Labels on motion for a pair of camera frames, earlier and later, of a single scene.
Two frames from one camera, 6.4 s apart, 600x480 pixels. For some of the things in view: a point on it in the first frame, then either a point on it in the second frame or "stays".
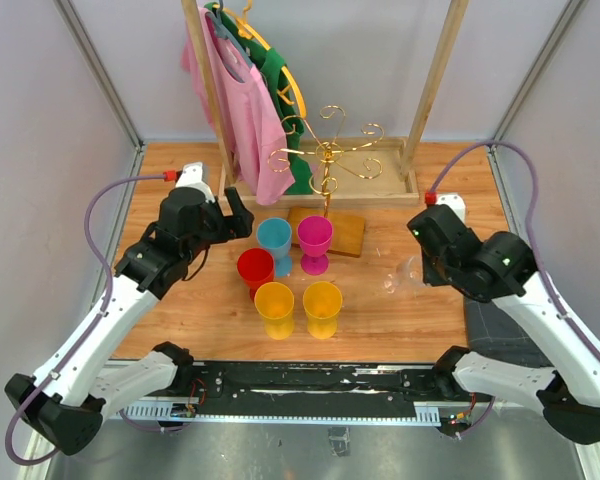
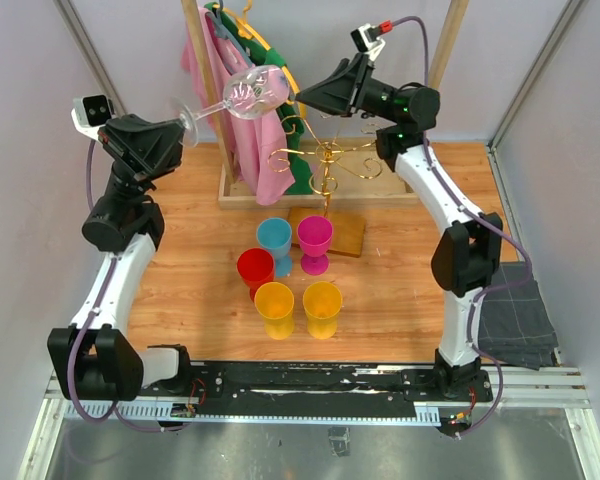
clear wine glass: [408, 278] → [252, 92]
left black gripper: [236, 226] → [147, 150]
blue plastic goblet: [275, 234] stays
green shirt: [274, 69] stays
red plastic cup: [255, 266] stays
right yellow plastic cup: [322, 302] stays
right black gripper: [431, 277] → [345, 90]
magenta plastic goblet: [315, 238] stays
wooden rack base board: [348, 229] stays
